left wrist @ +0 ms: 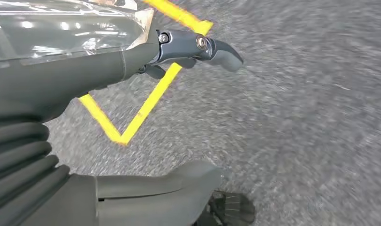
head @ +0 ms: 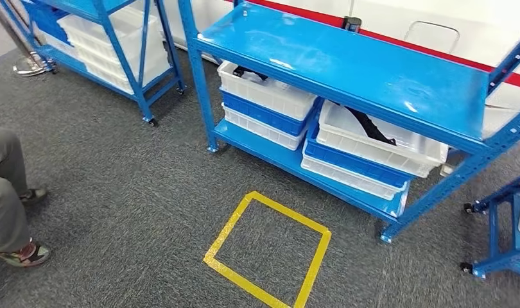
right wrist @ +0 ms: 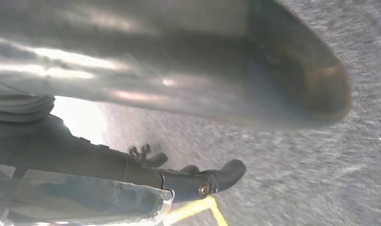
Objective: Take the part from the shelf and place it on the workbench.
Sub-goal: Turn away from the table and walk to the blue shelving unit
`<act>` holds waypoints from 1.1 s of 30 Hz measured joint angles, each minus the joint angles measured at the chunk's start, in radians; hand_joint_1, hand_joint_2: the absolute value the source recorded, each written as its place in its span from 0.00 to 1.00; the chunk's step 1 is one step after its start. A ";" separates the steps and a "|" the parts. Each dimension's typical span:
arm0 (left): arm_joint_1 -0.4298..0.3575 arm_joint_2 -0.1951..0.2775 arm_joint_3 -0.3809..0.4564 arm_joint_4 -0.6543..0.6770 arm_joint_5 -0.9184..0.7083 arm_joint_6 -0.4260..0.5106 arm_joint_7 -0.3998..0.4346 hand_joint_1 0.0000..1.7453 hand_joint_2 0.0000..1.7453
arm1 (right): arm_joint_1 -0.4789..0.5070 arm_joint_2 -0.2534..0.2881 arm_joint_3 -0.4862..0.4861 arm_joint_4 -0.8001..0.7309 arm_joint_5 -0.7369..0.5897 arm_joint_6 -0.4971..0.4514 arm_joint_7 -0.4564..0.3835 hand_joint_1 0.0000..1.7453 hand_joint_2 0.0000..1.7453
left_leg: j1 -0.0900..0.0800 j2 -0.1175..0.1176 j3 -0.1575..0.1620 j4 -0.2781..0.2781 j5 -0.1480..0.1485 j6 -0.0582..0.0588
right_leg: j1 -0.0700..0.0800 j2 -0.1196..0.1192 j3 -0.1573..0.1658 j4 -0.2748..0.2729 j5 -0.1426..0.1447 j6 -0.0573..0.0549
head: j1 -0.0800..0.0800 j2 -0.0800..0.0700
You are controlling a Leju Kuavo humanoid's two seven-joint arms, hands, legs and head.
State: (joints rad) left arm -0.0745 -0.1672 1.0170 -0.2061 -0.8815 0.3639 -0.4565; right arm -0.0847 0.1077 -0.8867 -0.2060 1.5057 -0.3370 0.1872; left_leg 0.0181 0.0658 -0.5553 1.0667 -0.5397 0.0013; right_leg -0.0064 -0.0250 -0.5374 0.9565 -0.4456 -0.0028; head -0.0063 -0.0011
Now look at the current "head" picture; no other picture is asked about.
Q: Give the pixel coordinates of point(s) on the yellow floor tape square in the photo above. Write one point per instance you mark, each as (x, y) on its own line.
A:
(315, 263)

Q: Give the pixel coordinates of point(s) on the small black plastic part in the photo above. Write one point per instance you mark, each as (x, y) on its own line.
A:
(249, 73)

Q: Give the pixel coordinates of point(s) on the curved black plastic part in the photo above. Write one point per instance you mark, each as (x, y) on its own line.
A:
(370, 127)

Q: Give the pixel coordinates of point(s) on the silver stanchion post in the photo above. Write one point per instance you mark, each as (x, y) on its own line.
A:
(30, 66)

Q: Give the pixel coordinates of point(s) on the white car with red stripe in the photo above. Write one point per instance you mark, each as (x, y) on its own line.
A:
(477, 29)

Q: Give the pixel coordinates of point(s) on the pale floor outlet plate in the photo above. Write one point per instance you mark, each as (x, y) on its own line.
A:
(446, 170)

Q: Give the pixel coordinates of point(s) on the person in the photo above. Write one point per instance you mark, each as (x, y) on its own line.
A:
(5, 212)

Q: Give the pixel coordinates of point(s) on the black cylindrical device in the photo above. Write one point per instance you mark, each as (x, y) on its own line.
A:
(352, 24)

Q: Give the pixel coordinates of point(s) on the blue metal shelving rack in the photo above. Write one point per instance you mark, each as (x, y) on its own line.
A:
(494, 229)
(349, 68)
(115, 46)

